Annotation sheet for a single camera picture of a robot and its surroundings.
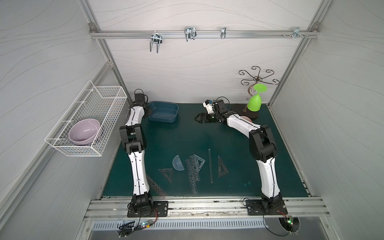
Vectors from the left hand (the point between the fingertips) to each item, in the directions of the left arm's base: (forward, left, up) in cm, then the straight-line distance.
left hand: (148, 111), depth 109 cm
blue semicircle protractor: (-37, -25, -6) cm, 46 cm away
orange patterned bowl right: (-3, -72, -2) cm, 73 cm away
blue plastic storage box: (+6, -10, -6) cm, 13 cm away
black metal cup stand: (+6, -72, -4) cm, 72 cm away
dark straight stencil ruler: (-51, -14, -6) cm, 53 cm away
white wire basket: (-18, +13, +25) cm, 34 cm away
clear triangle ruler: (-36, -51, -6) cm, 63 cm away
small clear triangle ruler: (-43, -20, -7) cm, 48 cm away
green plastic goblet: (-7, -72, +17) cm, 75 cm away
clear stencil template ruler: (-42, -35, -7) cm, 55 cm away
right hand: (-9, -38, +5) cm, 40 cm away
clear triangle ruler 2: (-35, -39, -7) cm, 53 cm away
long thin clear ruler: (-37, -45, -7) cm, 59 cm away
